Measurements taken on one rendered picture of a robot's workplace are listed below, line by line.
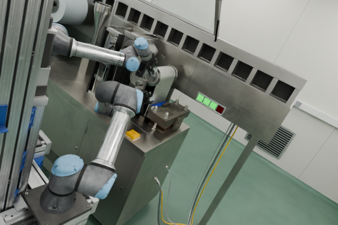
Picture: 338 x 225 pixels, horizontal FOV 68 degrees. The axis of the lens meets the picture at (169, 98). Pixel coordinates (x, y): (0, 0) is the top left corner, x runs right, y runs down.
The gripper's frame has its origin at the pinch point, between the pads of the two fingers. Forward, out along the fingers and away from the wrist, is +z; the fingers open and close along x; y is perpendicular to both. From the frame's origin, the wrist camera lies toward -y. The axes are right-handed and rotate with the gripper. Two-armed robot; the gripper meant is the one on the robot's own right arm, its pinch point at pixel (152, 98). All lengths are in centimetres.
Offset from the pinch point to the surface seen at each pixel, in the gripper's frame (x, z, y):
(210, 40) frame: -12, 31, 52
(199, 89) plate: -20.5, 30.1, 15.0
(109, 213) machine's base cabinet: -18, -29, -83
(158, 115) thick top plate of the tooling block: -12.0, -5.5, -6.0
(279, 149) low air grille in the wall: -108, 262, -77
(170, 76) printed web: 0.0, 14.0, 17.7
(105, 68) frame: 38.0, -15.0, 6.9
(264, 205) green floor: -120, 150, -109
